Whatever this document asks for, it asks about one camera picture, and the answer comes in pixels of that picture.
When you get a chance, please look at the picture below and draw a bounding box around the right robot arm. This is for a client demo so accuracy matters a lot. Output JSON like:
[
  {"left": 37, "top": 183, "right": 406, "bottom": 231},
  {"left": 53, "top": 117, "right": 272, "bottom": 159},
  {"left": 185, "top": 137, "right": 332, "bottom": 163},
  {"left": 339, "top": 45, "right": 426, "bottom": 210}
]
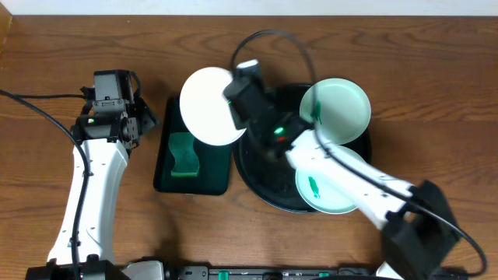
[{"left": 247, "top": 112, "right": 460, "bottom": 279}]

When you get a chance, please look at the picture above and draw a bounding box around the black rectangular tray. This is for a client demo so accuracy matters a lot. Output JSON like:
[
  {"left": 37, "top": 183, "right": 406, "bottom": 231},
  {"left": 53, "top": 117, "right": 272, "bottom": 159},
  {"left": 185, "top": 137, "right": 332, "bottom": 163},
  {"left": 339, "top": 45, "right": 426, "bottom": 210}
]
[{"left": 153, "top": 96, "right": 232, "bottom": 195}]

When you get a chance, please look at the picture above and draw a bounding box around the round black tray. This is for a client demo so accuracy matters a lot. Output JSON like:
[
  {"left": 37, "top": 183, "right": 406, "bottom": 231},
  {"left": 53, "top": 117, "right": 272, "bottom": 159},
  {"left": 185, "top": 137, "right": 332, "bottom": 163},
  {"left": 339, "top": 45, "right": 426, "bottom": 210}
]
[{"left": 233, "top": 83, "right": 372, "bottom": 213}]

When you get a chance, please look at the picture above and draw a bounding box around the black cable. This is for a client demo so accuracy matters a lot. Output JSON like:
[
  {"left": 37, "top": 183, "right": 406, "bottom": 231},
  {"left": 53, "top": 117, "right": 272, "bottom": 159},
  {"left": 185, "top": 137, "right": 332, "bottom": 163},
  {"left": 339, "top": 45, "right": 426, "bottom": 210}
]
[
  {"left": 229, "top": 29, "right": 488, "bottom": 278},
  {"left": 0, "top": 72, "right": 143, "bottom": 280}
]

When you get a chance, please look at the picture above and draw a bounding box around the mint green plate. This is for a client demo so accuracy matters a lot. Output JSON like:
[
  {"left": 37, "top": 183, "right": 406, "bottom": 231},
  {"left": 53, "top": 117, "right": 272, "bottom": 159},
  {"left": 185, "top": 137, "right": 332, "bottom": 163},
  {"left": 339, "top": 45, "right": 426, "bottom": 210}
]
[
  {"left": 299, "top": 78, "right": 371, "bottom": 145},
  {"left": 294, "top": 145, "right": 369, "bottom": 215}
]

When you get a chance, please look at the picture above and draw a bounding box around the left black cable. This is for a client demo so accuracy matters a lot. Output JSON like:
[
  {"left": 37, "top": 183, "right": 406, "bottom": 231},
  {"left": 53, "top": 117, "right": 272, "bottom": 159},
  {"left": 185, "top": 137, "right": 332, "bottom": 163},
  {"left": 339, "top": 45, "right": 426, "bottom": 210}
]
[{"left": 0, "top": 72, "right": 143, "bottom": 280}]

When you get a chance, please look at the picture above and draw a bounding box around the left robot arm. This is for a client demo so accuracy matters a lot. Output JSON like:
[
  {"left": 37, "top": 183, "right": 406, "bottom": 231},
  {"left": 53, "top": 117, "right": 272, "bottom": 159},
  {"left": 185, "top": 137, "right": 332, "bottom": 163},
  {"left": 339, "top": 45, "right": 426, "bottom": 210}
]
[{"left": 26, "top": 88, "right": 165, "bottom": 279}]

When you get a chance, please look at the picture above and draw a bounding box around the white plate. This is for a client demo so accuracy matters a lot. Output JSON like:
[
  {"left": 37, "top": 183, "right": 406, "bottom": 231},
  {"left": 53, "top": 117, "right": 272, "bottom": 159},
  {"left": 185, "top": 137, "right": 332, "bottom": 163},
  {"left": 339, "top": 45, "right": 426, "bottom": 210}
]
[{"left": 180, "top": 67, "right": 246, "bottom": 146}]

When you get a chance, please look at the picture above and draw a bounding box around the right black cable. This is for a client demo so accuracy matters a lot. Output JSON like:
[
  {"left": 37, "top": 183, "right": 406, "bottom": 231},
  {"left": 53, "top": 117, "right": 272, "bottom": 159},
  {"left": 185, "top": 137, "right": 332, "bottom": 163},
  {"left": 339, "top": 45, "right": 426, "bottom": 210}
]
[{"left": 229, "top": 29, "right": 488, "bottom": 278}]

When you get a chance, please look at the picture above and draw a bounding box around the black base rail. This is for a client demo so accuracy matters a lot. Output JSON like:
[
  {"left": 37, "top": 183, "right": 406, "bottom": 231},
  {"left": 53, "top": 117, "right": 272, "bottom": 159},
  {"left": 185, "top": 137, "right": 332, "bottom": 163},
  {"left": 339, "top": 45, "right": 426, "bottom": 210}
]
[{"left": 116, "top": 256, "right": 470, "bottom": 280}]

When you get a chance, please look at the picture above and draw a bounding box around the green scrub sponge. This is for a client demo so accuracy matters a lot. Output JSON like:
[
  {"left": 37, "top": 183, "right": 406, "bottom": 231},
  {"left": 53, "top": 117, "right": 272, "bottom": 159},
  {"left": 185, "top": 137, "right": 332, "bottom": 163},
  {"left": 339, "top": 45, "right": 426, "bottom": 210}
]
[{"left": 168, "top": 132, "right": 200, "bottom": 177}]

